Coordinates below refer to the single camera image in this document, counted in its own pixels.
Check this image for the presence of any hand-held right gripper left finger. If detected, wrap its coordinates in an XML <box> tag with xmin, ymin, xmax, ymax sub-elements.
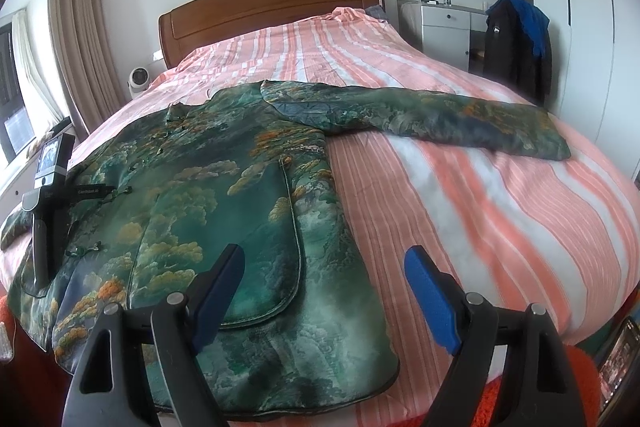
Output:
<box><xmin>62</xmin><ymin>244</ymin><xmax>246</xmax><ymax>427</ymax></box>

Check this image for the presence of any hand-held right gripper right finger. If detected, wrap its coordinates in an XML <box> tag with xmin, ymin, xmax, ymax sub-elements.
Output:
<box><xmin>405</xmin><ymin>246</ymin><xmax>586</xmax><ymax>427</ymax></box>

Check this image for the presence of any green landscape print jacket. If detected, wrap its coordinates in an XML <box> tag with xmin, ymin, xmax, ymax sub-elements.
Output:
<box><xmin>0</xmin><ymin>79</ymin><xmax>572</xmax><ymax>423</ymax></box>

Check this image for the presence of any pink striped bed sheet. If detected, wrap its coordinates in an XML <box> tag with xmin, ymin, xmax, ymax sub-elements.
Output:
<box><xmin>0</xmin><ymin>6</ymin><xmax>640</xmax><ymax>427</ymax></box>

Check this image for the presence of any window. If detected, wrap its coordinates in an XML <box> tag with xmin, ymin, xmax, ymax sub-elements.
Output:
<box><xmin>0</xmin><ymin>27</ymin><xmax>37</xmax><ymax>162</ymax></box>

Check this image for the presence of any white sheer curtain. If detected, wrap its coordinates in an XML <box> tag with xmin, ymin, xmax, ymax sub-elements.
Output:
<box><xmin>10</xmin><ymin>9</ymin><xmax>71</xmax><ymax>128</ymax></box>

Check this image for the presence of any small white fan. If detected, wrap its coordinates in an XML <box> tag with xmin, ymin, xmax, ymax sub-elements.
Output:
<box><xmin>127</xmin><ymin>67</ymin><xmax>154</xmax><ymax>99</ymax></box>

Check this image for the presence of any dark framed picture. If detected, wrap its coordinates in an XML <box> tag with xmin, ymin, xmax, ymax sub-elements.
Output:
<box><xmin>597</xmin><ymin>317</ymin><xmax>640</xmax><ymax>404</ymax></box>

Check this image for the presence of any beige curtain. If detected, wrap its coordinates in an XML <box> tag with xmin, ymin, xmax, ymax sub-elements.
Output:
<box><xmin>47</xmin><ymin>0</ymin><xmax>132</xmax><ymax>132</ymax></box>

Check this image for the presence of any black jacket on chair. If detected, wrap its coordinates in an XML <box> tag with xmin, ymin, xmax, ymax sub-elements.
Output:
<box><xmin>482</xmin><ymin>0</ymin><xmax>553</xmax><ymax>104</ymax></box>

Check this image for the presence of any white bedside desk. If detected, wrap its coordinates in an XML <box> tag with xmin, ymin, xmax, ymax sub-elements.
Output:
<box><xmin>397</xmin><ymin>0</ymin><xmax>489</xmax><ymax>72</ymax></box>

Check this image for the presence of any blue garment on chair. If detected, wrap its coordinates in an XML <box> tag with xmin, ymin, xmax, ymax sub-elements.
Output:
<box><xmin>505</xmin><ymin>0</ymin><xmax>549</xmax><ymax>58</ymax></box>

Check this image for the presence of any wooden headboard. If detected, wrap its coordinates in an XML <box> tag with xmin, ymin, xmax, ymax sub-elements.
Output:
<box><xmin>159</xmin><ymin>0</ymin><xmax>386</xmax><ymax>70</ymax></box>

